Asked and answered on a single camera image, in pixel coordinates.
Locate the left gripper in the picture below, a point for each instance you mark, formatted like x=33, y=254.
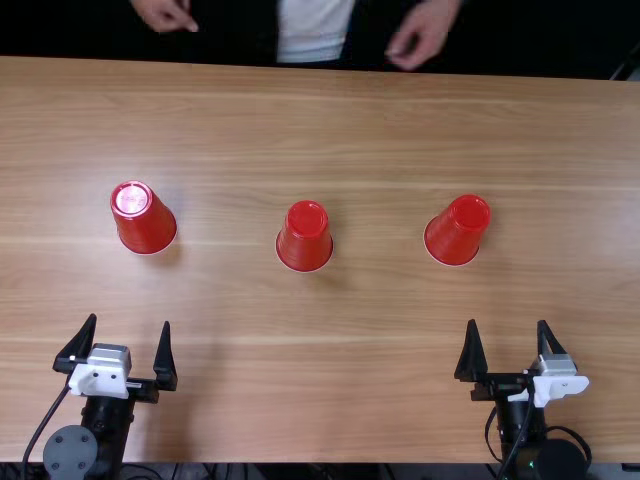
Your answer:
x=144, y=391

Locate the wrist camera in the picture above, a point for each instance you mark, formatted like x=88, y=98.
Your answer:
x=102, y=372
x=557, y=380

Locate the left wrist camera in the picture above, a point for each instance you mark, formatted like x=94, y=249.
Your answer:
x=102, y=372

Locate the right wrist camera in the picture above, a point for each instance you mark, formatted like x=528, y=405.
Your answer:
x=557, y=380

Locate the red cup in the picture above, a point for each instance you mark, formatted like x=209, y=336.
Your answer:
x=305, y=240
x=456, y=232
x=145, y=225

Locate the person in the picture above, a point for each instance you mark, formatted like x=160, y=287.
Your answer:
x=312, y=30

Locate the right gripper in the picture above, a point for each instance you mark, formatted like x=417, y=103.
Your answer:
x=502, y=386

